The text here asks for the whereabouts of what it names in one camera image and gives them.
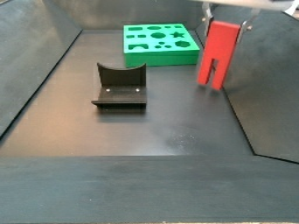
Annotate green shape sorting board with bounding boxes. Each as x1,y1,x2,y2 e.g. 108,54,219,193
124,24,200,67

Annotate red double-square peg block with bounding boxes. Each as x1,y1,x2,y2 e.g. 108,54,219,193
198,21,240,90

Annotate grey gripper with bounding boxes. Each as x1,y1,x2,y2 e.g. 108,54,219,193
192,0,295,40

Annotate black curved holder block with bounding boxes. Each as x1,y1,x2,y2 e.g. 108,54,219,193
91,63,147,107

